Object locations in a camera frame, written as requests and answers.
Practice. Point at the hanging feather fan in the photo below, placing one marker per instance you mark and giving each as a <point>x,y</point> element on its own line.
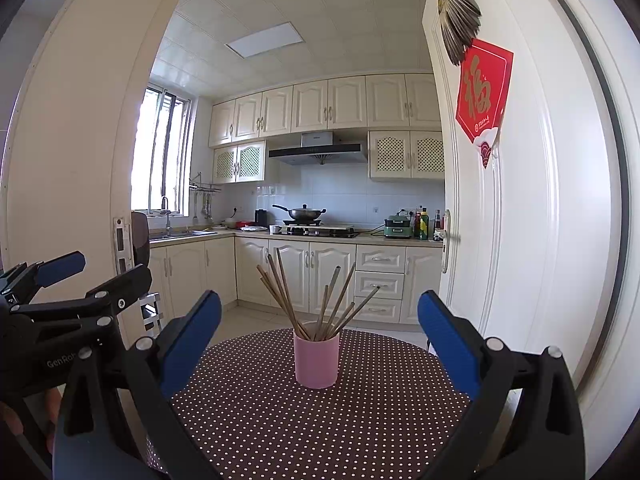
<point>457,20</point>

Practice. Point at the pink cup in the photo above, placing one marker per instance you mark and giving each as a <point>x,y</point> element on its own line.
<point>315,365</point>

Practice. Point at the red sauce bottle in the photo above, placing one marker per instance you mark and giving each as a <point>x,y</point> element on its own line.
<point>416,225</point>

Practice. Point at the steel sink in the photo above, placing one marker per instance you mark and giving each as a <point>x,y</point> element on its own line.
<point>182,234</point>

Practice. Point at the metal door latch plate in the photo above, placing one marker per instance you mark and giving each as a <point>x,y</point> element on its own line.
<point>121,245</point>

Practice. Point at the green electric cooker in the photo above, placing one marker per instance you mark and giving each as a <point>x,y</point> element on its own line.
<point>397,229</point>

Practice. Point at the cream lattice door cabinet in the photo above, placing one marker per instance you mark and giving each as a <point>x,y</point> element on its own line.
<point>406,155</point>
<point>239,162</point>

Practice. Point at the dark sauce bottle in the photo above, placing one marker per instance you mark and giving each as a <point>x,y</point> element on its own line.
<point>437,222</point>

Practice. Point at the ceiling light panel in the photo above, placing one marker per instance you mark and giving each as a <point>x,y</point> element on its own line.
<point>265,40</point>

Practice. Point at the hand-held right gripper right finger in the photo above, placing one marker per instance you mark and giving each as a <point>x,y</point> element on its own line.
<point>447,340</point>

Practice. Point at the white door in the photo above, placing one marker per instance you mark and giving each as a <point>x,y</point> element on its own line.
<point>540,260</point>

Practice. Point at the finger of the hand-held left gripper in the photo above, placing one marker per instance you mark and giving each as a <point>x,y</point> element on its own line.
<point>60,266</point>
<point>125,290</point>

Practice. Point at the gas stove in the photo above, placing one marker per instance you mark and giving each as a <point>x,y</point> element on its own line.
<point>330,232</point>

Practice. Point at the wall utensil rail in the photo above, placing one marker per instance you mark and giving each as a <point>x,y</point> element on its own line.
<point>205,189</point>

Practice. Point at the range hood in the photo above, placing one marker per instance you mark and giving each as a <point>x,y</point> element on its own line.
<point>320,152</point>

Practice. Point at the cream upper wall cabinets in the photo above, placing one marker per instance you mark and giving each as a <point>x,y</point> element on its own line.
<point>310,105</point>

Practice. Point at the cream cabinet drawer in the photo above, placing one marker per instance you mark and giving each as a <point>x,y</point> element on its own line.
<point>379,285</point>
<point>381,259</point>
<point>377,310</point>

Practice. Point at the red paper door decoration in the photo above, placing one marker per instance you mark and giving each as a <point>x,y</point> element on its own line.
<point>482,90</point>

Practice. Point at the black kettle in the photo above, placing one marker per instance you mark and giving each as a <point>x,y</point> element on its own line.
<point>260,217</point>

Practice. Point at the cream lower kitchen cabinets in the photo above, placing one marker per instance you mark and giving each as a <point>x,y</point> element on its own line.
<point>290,275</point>

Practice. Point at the chrome faucet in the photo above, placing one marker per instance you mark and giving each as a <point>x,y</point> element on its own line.
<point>166,215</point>

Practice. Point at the red box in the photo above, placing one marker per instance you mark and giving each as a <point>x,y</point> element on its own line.
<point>244,224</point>

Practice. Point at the person's left hand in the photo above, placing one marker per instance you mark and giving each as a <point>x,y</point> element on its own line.
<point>27,412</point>

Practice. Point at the bunch of wooden chopsticks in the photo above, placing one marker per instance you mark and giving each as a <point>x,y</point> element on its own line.
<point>294,317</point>

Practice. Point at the metal wok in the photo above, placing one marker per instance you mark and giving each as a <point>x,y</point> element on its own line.
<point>305,215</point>

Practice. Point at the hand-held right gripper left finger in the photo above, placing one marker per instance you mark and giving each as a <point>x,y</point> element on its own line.
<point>192,340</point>

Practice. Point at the kitchen window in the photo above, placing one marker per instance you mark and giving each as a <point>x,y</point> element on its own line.
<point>155,160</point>

